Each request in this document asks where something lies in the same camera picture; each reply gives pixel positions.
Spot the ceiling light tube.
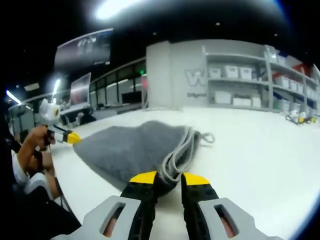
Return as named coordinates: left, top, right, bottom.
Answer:
left=50, top=78, right=62, bottom=98
left=5, top=89, right=23, bottom=103

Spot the person's dark clothed torso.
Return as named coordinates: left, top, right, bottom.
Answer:
left=0, top=109, right=83, bottom=240

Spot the open laptop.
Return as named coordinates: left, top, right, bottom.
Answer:
left=59, top=72, right=93, bottom=116

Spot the white office chair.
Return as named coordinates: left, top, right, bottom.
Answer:
left=23, top=172, right=70, bottom=211

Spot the large wall screen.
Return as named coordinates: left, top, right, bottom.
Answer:
left=54, top=28, right=113, bottom=71

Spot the grey shelf rack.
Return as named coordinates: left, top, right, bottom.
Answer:
left=201, top=44, right=320, bottom=114

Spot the long ceiling light strip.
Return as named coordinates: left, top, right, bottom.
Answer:
left=94, top=0, right=142, bottom=21

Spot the black monitor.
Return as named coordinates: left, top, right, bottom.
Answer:
left=121, top=91, right=143, bottom=105

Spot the person's left hand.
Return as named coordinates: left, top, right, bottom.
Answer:
left=24, top=125, right=51, bottom=156

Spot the grey towel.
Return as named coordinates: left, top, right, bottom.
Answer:
left=72, top=120, right=215, bottom=201

